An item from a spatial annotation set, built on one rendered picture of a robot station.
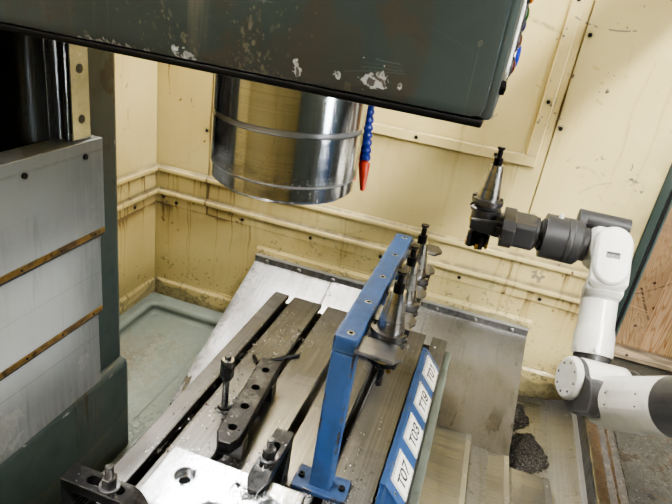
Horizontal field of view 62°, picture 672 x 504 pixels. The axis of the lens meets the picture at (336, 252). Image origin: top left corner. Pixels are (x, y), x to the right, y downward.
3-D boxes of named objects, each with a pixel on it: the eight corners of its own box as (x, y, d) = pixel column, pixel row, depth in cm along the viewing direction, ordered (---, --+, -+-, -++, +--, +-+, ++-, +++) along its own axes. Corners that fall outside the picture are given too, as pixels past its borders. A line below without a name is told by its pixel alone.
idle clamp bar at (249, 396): (279, 385, 124) (282, 361, 121) (234, 473, 100) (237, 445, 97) (257, 380, 125) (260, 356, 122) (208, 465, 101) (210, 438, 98)
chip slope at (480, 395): (505, 397, 178) (529, 328, 167) (494, 597, 116) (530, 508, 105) (249, 319, 197) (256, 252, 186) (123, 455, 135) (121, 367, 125)
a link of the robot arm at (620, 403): (613, 433, 103) (714, 448, 82) (549, 419, 102) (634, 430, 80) (619, 371, 106) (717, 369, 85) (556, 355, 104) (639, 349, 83)
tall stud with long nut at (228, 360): (233, 405, 116) (238, 354, 110) (227, 414, 113) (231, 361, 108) (221, 401, 116) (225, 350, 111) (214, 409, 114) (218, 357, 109)
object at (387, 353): (406, 351, 88) (407, 346, 88) (399, 369, 83) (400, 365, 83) (363, 338, 89) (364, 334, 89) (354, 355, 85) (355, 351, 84)
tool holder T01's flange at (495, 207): (469, 201, 115) (472, 190, 114) (499, 207, 115) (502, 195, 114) (470, 211, 110) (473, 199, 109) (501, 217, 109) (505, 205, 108)
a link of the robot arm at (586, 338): (613, 309, 110) (600, 408, 107) (565, 297, 109) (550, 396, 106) (651, 306, 100) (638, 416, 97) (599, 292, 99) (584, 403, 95)
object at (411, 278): (392, 289, 102) (399, 256, 100) (416, 294, 102) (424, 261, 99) (390, 300, 98) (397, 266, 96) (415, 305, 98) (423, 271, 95)
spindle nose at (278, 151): (239, 150, 71) (246, 50, 66) (363, 174, 69) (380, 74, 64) (184, 186, 56) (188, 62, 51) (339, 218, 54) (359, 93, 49)
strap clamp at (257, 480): (287, 478, 101) (297, 413, 95) (256, 538, 89) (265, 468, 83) (270, 472, 102) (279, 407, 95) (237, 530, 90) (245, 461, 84)
